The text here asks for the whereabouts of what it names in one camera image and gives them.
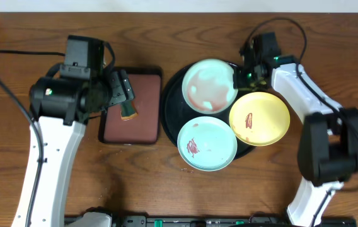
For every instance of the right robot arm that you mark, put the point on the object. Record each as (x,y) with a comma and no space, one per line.
(328,148)

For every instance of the yellow plate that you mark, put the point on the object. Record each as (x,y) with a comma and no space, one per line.
(259,119)

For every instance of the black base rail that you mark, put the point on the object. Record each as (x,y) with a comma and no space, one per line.
(261,219)

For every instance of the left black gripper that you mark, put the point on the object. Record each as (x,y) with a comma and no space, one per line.
(120,89)

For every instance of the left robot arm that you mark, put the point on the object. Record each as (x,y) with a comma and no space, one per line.
(61,109)

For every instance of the light blue plate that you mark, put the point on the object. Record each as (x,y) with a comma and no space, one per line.
(208,86)
(207,144)

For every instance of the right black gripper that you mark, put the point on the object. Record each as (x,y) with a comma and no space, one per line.
(241,85)

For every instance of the round black serving tray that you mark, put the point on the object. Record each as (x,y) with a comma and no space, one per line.
(174,112)

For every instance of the green and orange sponge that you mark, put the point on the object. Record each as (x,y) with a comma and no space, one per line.
(128,110)

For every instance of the rectangular black tray brown mat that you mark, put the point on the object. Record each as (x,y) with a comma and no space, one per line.
(143,128)

